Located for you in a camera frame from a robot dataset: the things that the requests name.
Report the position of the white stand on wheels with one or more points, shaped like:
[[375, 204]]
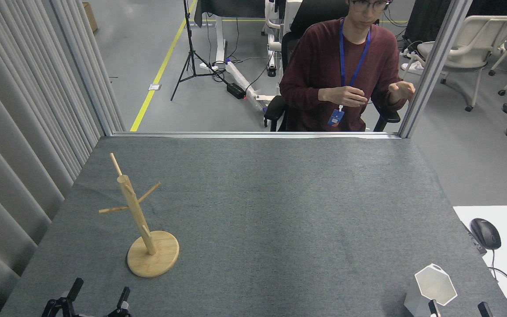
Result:
[[275, 44]]

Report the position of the person's right hand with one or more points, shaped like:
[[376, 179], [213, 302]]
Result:
[[341, 96]]

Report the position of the person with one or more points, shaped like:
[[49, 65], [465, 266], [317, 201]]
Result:
[[319, 57]]

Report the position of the grey pleated curtain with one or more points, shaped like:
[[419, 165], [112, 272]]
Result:
[[7, 110]]

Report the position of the person's left hand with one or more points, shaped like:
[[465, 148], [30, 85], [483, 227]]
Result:
[[403, 91]]

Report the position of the white hexagonal cup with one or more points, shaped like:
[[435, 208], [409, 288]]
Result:
[[434, 284]]

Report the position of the white desk frame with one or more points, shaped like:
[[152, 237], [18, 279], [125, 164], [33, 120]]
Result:
[[240, 79]]

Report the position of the silver aluminium post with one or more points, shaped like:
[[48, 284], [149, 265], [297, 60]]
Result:
[[434, 61]]

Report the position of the white office chair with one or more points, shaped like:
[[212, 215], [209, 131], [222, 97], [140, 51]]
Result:
[[473, 39]]

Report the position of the black tripod stand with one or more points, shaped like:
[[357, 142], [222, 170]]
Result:
[[188, 26]]

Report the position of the black bar device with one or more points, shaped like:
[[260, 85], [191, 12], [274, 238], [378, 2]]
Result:
[[478, 244]]

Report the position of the dark-framed glasses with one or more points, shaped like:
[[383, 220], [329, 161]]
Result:
[[359, 5]]

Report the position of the black desk cover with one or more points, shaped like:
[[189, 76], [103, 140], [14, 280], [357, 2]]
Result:
[[227, 9]]

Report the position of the black power strip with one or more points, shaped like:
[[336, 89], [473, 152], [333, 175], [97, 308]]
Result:
[[236, 90]]

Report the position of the black computer mouse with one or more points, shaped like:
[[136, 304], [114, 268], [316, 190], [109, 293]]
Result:
[[485, 233]]

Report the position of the grey felt table mat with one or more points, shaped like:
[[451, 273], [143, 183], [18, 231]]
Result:
[[280, 198]]

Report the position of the cardboard box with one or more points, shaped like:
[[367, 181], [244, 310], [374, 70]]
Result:
[[90, 17]]

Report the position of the silver aluminium rail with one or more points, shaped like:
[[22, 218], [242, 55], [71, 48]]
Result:
[[236, 134]]

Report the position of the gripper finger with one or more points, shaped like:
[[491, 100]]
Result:
[[75, 288], [433, 304], [124, 297], [483, 310]]

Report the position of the metal floor plate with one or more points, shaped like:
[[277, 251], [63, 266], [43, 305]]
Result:
[[154, 86]]

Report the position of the wooden cup rack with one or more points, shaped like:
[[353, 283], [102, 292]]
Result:
[[152, 259]]

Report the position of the black office chair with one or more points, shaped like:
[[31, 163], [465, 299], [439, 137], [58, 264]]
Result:
[[275, 112]]

